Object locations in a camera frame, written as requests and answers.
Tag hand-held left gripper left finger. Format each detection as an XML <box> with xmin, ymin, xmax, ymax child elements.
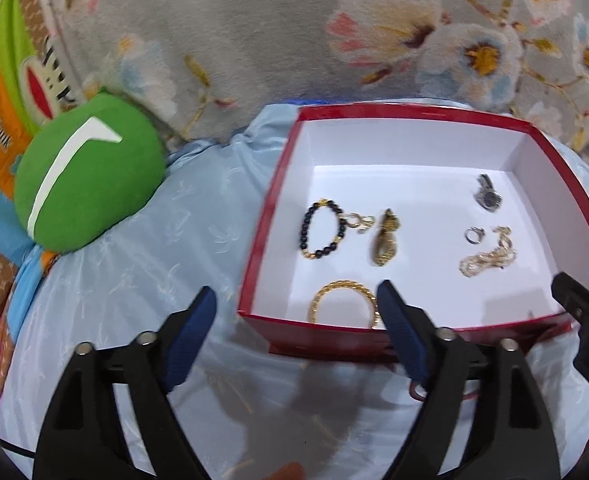
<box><xmin>32</xmin><ymin>286</ymin><xmax>218</xmax><ymax>480</ymax></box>

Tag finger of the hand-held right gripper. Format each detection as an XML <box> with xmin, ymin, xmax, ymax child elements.
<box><xmin>551</xmin><ymin>272</ymin><xmax>589</xmax><ymax>329</ymax></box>

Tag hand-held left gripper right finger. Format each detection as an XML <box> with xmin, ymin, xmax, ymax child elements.
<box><xmin>378</xmin><ymin>280</ymin><xmax>562</xmax><ymax>480</ymax></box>

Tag gold chain bangle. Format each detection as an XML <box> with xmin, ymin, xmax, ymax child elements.
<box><xmin>307</xmin><ymin>280</ymin><xmax>381</xmax><ymax>330</ymax></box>

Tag pearl bracelet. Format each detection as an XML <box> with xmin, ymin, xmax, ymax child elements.
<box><xmin>458</xmin><ymin>226</ymin><xmax>518</xmax><ymax>278</ymax></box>

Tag gold hoop earrings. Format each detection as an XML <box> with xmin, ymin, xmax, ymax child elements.
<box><xmin>345</xmin><ymin>210</ymin><xmax>376</xmax><ymax>235</ymax></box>

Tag dark bead bracelet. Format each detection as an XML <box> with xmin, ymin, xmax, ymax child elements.
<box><xmin>298</xmin><ymin>199</ymin><xmax>349</xmax><ymax>261</ymax></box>

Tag silver wristwatch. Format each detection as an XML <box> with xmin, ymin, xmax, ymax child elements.
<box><xmin>473</xmin><ymin>173</ymin><xmax>503</xmax><ymax>212</ymax></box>

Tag red cardboard box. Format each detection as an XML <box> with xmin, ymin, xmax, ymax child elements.
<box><xmin>237</xmin><ymin>102</ymin><xmax>589</xmax><ymax>361</ymax></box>

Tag light blue satin cloth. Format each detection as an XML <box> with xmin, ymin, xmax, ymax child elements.
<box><xmin>0</xmin><ymin>105</ymin><xmax>589</xmax><ymax>480</ymax></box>

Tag green round pillow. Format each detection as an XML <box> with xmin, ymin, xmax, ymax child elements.
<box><xmin>13</xmin><ymin>91</ymin><xmax>168</xmax><ymax>253</ymax></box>

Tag grey floral blanket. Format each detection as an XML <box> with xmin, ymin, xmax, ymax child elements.
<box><xmin>34</xmin><ymin>0</ymin><xmax>589</xmax><ymax>161</ymax></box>

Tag black cable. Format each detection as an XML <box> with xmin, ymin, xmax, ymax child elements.
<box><xmin>0</xmin><ymin>437</ymin><xmax>38</xmax><ymax>458</ymax></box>

